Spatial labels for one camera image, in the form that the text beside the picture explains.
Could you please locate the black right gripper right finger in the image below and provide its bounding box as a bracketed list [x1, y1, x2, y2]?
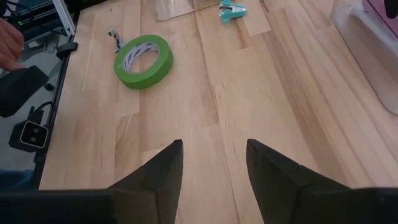
[246, 139, 398, 224]

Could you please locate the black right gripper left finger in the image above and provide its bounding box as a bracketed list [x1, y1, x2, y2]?
[0, 139, 184, 224]

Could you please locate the green masking tape roll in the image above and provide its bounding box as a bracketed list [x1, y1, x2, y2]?
[113, 34, 174, 90]

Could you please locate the teal staple remover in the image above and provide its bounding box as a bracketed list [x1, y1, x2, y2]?
[218, 0, 247, 25]

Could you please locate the light blue staple remover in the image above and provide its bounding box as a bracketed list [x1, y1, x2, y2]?
[106, 26, 126, 52]

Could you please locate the person's leg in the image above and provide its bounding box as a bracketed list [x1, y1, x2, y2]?
[0, 169, 35, 191]

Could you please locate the clear plastic bin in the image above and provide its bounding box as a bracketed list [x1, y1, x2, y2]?
[152, 0, 224, 22]
[329, 0, 398, 116]

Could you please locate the person's hand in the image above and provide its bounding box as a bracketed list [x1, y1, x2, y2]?
[0, 17, 25, 72]

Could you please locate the small table-level camera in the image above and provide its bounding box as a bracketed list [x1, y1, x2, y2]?
[8, 119, 50, 153]

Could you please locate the black aluminium table frame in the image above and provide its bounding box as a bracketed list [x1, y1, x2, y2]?
[30, 0, 81, 190]

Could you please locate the white frame bracket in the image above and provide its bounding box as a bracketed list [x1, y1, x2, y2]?
[52, 0, 76, 37]

